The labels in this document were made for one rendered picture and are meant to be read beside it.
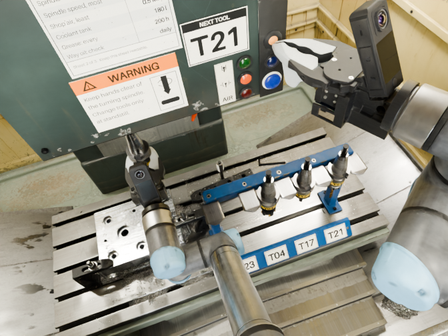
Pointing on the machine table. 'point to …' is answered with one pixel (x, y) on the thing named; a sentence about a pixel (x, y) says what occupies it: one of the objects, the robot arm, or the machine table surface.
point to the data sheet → (107, 31)
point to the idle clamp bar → (219, 185)
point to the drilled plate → (139, 256)
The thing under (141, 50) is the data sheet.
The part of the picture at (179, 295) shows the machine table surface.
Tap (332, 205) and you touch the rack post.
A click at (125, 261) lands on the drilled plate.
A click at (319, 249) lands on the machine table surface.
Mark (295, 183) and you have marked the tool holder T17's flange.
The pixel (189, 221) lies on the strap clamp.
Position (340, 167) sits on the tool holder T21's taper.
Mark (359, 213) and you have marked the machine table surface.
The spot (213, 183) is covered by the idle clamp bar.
